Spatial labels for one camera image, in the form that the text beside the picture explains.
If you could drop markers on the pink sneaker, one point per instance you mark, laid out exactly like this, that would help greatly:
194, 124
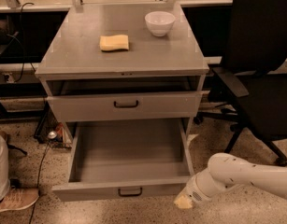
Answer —
19, 199

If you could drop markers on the silver round floor object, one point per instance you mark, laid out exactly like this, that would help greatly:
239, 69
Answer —
52, 135

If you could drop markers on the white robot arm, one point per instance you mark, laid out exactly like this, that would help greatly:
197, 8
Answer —
225, 172

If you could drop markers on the grey drawer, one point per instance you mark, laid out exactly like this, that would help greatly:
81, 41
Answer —
127, 158
148, 105

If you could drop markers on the white bowl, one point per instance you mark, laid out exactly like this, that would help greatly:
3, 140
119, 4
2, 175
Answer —
159, 23

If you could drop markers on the white trouser leg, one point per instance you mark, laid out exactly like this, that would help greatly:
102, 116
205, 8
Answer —
4, 180

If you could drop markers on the black office chair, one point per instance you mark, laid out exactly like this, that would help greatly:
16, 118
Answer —
247, 79

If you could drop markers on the grey drawer cabinet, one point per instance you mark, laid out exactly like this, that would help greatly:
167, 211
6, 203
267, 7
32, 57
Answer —
74, 64

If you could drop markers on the yellow sponge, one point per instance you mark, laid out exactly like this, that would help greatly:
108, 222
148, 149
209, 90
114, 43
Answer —
114, 42

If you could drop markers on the white and yellow gripper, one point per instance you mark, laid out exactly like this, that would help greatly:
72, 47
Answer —
194, 192

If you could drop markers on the grey top drawer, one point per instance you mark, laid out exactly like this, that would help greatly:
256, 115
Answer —
148, 105

